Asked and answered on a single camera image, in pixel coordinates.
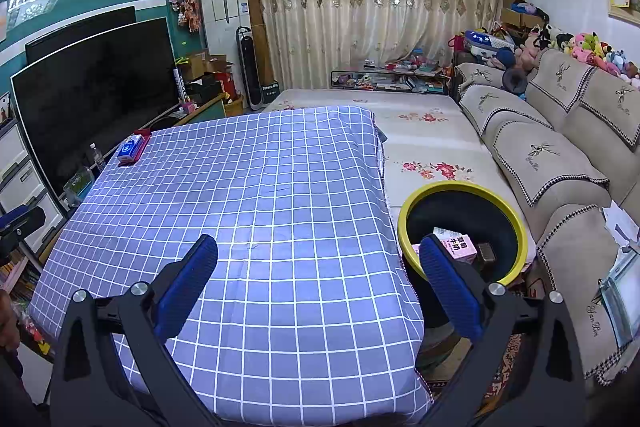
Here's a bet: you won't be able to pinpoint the large black television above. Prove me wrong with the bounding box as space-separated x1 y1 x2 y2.
11 18 180 198

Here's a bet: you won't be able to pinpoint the white papers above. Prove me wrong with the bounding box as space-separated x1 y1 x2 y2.
602 202 640 248

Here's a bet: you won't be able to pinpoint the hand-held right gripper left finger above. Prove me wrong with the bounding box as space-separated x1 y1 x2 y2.
50 233 221 427

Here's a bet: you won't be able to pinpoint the white floral mattress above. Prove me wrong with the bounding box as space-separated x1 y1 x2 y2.
260 88 538 258

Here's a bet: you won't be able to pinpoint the yellow rimmed dark bin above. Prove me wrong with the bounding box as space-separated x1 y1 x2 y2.
397 181 529 358

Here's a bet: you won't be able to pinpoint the pink milk carton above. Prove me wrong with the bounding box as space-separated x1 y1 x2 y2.
431 227 478 264

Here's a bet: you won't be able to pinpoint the wooden television cabinet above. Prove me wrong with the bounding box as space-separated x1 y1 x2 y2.
150 92 246 130

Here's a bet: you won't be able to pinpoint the cluttered glass low table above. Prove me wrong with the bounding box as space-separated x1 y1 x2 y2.
330 62 451 95

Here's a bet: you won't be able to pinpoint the large pink plush toy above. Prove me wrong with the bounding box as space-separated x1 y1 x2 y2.
515 42 543 72

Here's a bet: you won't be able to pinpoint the open cardboard box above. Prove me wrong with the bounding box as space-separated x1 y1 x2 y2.
177 51 236 80

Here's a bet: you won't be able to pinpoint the clear water bottle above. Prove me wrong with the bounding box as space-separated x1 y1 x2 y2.
89 143 107 174

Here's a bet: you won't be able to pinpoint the black tower fan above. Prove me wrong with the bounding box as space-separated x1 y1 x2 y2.
235 27 261 112

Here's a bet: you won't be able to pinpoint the blue checked tablecloth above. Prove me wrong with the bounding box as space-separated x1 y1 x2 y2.
29 105 433 427

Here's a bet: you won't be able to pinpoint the clear plastic folder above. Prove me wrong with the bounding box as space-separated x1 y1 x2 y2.
600 252 640 348

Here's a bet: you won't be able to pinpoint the row of colourful books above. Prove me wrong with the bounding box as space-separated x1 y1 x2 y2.
0 257 43 343

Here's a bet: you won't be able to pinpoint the beige sofa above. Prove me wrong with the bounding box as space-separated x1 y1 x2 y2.
452 49 640 385

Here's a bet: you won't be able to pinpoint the white drawer cabinet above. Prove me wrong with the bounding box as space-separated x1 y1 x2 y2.
0 119 68 255

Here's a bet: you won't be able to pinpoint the artificial flower decoration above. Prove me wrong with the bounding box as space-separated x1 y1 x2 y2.
169 0 202 32

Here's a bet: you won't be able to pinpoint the row of plush toys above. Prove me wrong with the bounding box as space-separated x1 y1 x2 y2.
540 24 640 88

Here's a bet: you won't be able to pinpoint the green translucent bag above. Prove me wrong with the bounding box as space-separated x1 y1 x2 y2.
62 167 96 208

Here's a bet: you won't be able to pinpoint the blue star print bag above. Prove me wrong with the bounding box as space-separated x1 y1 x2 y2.
462 29 506 52

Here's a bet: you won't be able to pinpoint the silver wall decoration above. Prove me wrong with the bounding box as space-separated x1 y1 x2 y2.
7 0 66 30

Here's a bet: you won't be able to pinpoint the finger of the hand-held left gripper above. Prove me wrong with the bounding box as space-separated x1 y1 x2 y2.
0 205 46 258

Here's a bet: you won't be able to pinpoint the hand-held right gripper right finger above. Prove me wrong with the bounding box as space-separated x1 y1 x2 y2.
419 234 588 427

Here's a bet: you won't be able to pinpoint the brown carton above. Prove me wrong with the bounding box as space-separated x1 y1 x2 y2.
475 243 498 268

